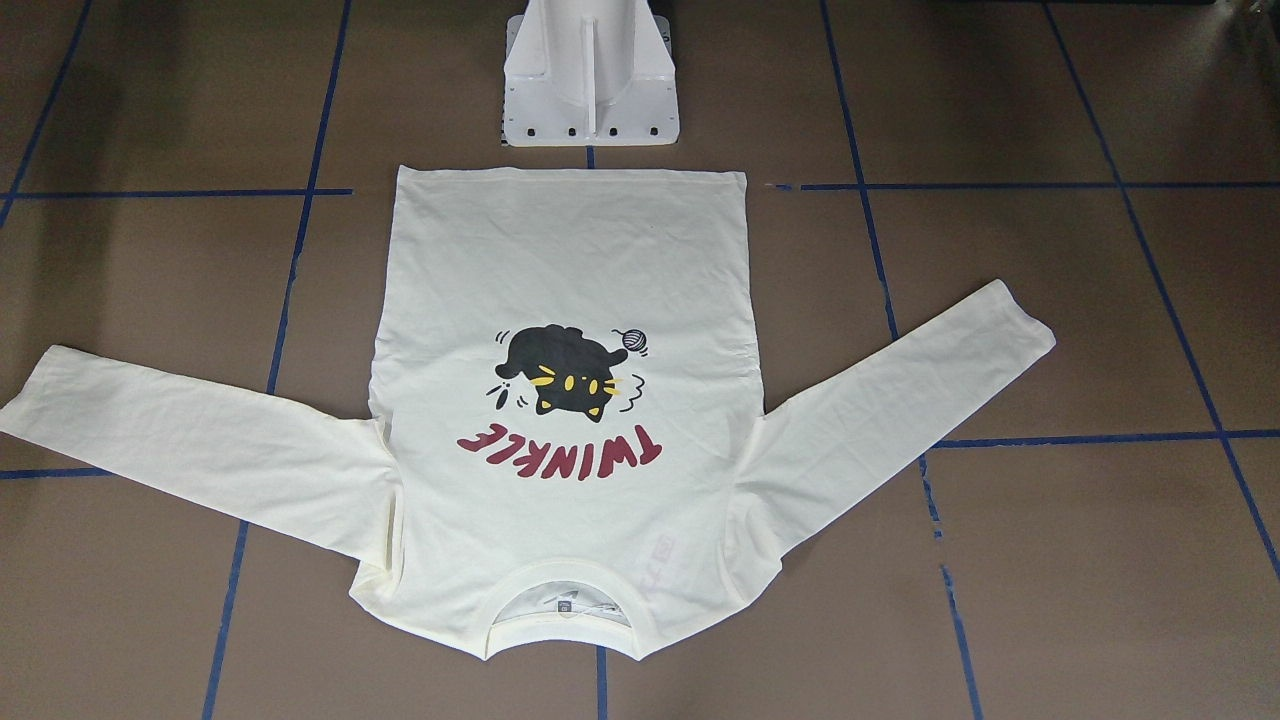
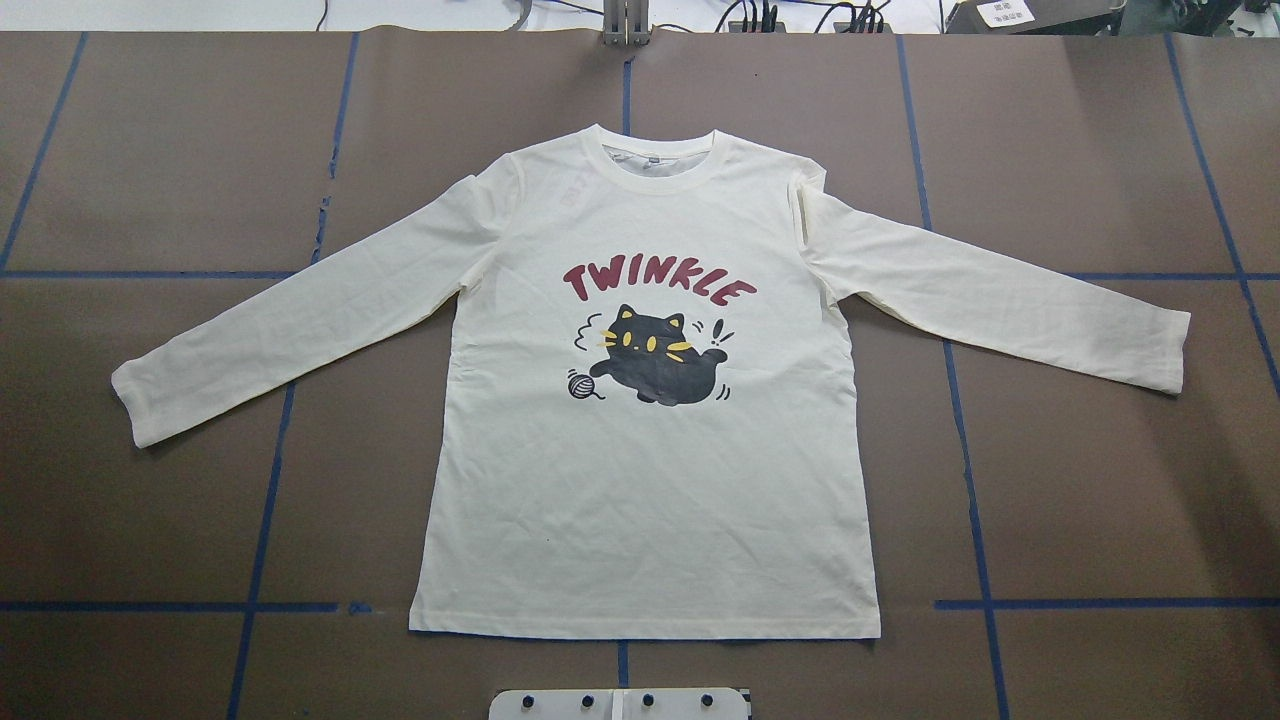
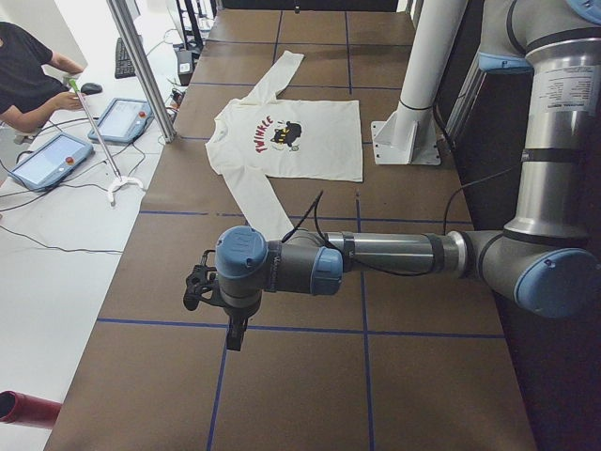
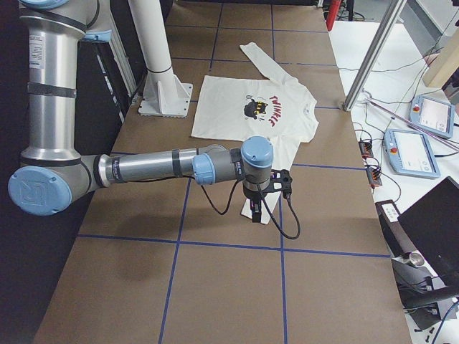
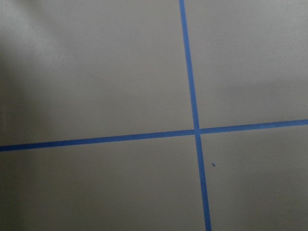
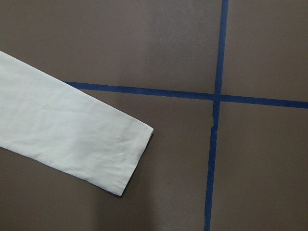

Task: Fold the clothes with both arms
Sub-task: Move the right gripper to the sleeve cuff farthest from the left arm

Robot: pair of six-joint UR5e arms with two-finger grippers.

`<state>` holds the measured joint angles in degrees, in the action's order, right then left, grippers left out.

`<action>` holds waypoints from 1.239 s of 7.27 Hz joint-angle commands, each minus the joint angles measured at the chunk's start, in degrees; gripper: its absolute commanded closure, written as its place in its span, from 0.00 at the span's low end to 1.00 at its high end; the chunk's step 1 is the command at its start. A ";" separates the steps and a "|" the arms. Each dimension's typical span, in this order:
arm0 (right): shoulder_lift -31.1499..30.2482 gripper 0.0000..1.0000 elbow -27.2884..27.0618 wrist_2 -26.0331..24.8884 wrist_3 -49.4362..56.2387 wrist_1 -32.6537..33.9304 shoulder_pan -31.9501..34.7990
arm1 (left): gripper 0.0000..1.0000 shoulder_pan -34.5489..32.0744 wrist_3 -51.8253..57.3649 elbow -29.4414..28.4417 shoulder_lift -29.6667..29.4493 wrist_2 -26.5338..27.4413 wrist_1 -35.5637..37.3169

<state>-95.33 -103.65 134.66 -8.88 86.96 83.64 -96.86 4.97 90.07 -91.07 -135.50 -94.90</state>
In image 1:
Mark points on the cream long-sleeve cat shirt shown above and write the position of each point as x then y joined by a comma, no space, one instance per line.
567,439

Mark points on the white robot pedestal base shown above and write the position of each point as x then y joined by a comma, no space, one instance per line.
589,73

